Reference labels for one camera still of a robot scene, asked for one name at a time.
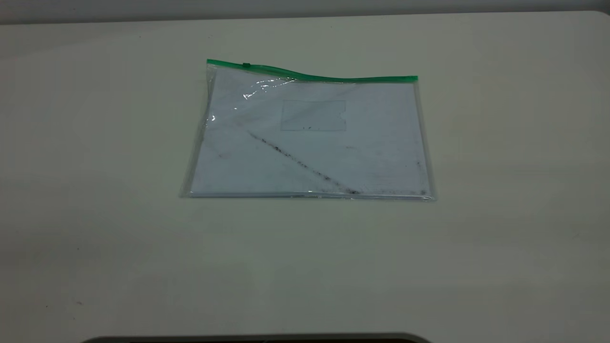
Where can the grey rounded base rim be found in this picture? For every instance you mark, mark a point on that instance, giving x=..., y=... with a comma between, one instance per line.
x=257, y=338

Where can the clear plastic zip bag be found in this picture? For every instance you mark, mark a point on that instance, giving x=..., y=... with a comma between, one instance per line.
x=310, y=157

